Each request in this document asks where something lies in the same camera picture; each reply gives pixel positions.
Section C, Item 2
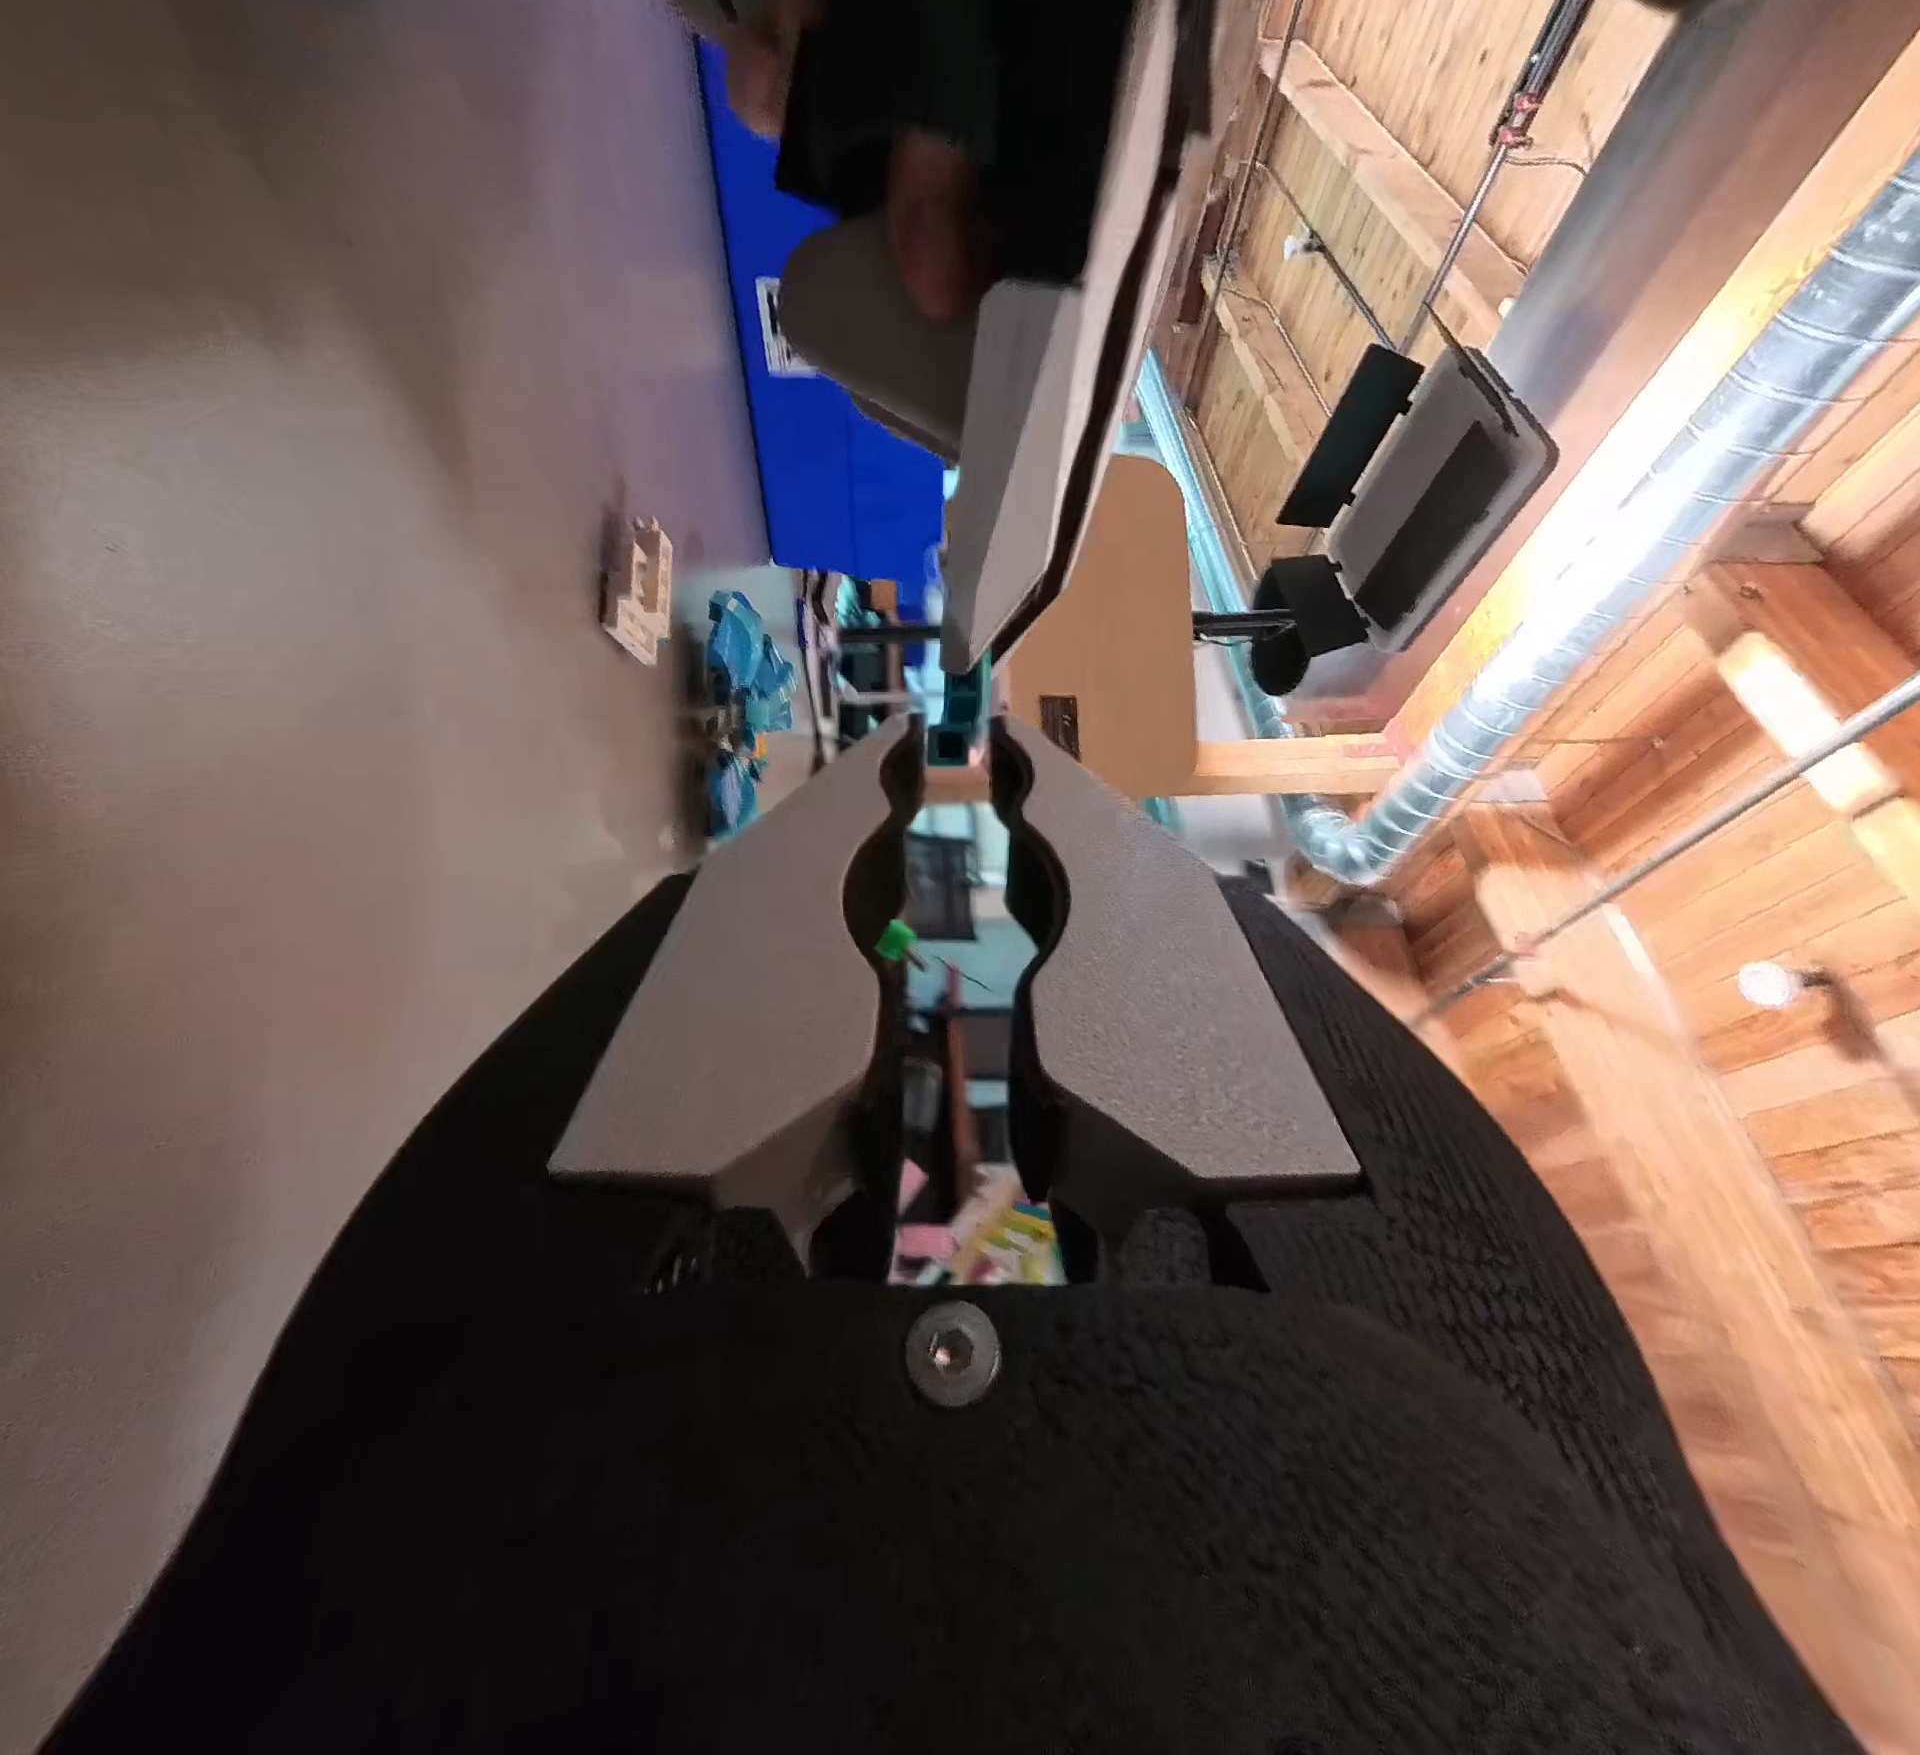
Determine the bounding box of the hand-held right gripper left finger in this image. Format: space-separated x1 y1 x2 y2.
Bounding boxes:
546 714 927 1224

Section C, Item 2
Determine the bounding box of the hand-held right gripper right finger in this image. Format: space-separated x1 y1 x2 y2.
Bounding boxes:
987 716 1363 1238

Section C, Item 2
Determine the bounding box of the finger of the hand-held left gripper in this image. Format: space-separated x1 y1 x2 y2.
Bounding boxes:
940 282 1187 679

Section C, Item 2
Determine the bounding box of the blue lego flower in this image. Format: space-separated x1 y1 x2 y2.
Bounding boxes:
702 588 801 840

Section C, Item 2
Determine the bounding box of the tan lego piece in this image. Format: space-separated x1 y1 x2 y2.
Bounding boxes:
599 512 678 666

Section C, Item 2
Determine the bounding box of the person's left hand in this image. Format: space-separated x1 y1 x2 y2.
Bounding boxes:
726 0 1052 320

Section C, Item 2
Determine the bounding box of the light wooden panel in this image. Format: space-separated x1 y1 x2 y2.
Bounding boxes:
1002 453 1202 804

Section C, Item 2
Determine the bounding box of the blue plastic bin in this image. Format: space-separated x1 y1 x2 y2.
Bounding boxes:
694 35 953 573

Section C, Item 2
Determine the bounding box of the grey ceiling-mounted unit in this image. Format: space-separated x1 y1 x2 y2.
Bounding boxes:
1252 343 1561 700

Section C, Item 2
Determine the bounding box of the metal ceiling pipe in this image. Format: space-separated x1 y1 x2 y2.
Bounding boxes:
1410 675 1920 1029

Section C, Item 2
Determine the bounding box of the silver ceiling duct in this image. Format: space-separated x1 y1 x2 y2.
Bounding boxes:
1282 187 1920 888

